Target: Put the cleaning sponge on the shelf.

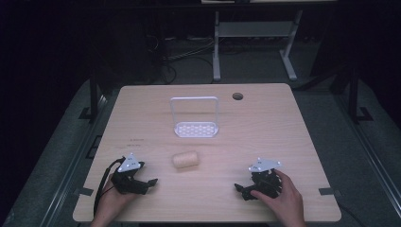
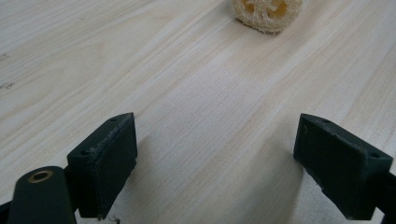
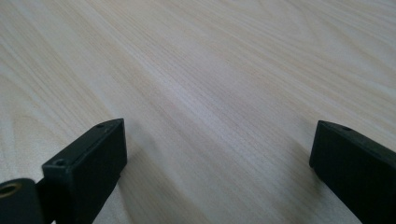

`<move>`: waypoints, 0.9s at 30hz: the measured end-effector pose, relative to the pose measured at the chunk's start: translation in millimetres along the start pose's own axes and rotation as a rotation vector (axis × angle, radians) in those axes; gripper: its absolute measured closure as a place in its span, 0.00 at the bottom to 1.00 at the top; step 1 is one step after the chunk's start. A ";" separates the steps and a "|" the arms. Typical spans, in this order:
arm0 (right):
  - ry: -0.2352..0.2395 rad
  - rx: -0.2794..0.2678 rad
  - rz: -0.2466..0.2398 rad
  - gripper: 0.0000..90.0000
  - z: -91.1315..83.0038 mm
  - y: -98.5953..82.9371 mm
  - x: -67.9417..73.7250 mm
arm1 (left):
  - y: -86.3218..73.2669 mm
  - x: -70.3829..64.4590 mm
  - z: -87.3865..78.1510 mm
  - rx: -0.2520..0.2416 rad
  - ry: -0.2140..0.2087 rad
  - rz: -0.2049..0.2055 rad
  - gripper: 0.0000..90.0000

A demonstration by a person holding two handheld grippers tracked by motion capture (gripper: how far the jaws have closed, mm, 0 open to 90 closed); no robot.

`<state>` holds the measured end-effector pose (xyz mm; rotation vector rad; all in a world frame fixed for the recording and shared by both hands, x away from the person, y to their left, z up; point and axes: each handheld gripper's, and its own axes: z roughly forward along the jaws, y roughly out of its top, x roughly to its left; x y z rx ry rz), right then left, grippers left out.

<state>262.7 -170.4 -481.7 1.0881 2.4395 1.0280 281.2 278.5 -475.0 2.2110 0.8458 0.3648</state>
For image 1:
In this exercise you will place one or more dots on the person's right hand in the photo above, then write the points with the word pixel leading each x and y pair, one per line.
pixel 283 198

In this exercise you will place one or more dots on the white metal desk frame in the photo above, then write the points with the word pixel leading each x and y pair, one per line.
pixel 252 29

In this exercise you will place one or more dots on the black metal stand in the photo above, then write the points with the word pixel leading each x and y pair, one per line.
pixel 93 97
pixel 353 94

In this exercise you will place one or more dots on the person's left hand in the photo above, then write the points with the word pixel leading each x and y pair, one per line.
pixel 111 201

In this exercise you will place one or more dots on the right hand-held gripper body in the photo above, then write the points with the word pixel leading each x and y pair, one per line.
pixel 265 181

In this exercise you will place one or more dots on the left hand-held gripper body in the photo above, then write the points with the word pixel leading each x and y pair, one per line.
pixel 128 164

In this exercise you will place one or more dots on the beige thread roll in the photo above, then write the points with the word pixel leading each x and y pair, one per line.
pixel 186 159

